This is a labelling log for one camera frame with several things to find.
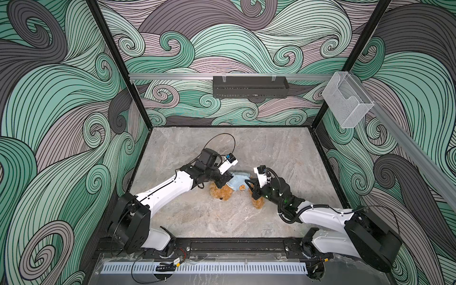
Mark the clear plastic wall holder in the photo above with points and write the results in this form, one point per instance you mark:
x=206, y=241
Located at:
x=347, y=98

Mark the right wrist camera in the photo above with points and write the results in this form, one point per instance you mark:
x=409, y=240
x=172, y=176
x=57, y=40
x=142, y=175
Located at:
x=261, y=173

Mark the white slotted cable duct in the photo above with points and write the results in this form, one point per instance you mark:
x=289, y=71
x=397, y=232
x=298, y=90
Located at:
x=210, y=267

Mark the aluminium right wall rail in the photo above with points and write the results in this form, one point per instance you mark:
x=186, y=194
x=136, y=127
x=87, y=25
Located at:
x=403, y=124

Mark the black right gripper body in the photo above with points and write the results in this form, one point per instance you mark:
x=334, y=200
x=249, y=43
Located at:
x=268, y=193

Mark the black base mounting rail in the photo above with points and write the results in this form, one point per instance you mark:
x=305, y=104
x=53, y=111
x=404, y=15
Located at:
x=196, y=248

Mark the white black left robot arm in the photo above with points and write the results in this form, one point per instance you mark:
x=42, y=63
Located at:
x=129, y=224

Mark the aluminium back wall rail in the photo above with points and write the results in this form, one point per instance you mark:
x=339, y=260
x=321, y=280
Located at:
x=210, y=76

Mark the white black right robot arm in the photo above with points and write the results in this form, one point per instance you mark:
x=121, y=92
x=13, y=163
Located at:
x=357, y=233

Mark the brown teddy bear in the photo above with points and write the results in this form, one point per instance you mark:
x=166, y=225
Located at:
x=225, y=192

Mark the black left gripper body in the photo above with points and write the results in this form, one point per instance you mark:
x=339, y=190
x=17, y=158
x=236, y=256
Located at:
x=212, y=174

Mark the light blue bear hoodie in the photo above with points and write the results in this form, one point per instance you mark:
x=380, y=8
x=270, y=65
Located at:
x=237, y=182

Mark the black perforated wall tray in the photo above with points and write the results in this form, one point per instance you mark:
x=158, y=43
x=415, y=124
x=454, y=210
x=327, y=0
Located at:
x=250, y=87

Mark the aluminium wall rail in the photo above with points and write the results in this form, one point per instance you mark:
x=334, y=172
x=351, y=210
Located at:
x=210, y=76
x=403, y=124

